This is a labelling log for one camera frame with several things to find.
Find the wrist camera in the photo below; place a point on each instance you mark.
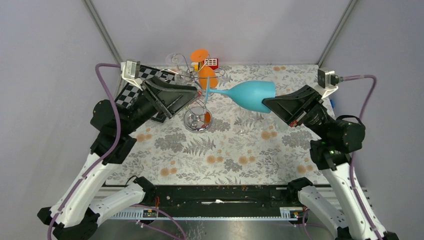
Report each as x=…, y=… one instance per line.
x=327, y=81
x=130, y=70

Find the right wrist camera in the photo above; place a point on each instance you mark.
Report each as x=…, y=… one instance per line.
x=327, y=81

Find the clear wine glass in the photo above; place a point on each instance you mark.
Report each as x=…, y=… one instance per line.
x=246, y=120
x=173, y=60

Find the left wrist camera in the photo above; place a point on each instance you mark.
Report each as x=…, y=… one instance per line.
x=130, y=70

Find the red white block toy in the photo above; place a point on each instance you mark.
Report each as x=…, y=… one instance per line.
x=213, y=63

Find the blue wine glass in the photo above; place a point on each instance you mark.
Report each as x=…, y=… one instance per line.
x=248, y=95

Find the black white checkerboard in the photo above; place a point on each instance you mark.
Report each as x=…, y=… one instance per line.
x=129, y=93

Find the floral tablecloth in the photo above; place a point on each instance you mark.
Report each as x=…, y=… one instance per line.
x=168, y=154

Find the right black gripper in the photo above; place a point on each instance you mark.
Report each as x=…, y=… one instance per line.
x=296, y=108

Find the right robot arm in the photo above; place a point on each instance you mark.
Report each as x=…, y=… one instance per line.
x=332, y=152

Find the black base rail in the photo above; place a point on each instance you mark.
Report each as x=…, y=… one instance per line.
x=225, y=201

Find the orange wine glass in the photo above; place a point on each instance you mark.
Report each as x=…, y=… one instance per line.
x=206, y=73

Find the chrome wine glass rack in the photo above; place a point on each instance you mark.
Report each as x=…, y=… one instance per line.
x=197, y=118

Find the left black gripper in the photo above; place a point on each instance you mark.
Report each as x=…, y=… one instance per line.
x=169, y=98

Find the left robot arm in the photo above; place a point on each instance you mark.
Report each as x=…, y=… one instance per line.
x=77, y=215

